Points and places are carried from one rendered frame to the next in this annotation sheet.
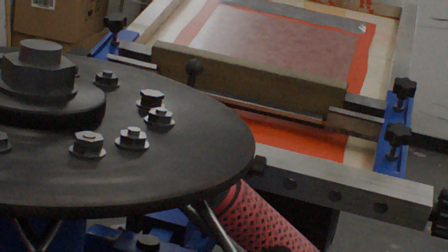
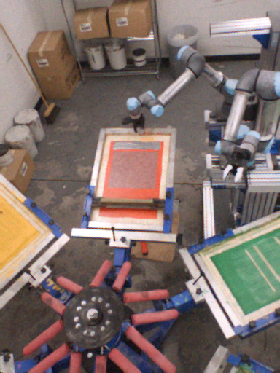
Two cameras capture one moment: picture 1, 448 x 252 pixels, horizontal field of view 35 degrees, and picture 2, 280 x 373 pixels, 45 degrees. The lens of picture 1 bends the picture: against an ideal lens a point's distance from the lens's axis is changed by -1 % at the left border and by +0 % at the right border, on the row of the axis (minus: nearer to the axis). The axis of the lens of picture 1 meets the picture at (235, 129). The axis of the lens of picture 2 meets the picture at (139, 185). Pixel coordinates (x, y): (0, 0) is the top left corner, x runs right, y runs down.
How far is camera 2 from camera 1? 1.50 m
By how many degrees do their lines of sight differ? 31
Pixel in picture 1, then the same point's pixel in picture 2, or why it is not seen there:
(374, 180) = (161, 237)
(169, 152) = (112, 323)
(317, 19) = (144, 146)
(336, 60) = (152, 169)
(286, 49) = (137, 168)
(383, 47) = (166, 155)
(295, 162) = (142, 236)
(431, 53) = (216, 18)
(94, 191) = (106, 339)
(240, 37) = (122, 167)
